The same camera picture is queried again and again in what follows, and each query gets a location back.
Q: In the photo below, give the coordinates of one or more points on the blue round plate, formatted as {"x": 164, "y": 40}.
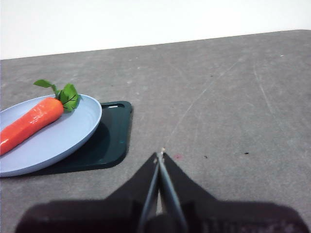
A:
{"x": 60, "y": 136}

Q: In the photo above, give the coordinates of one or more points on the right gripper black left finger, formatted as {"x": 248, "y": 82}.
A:
{"x": 109, "y": 216}

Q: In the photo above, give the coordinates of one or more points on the dark rectangular tray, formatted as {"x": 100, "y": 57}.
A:
{"x": 111, "y": 145}

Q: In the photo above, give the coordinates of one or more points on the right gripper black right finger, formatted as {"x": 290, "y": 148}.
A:
{"x": 218, "y": 216}

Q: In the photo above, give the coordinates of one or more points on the orange carrot with green leaves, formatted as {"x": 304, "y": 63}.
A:
{"x": 31, "y": 119}

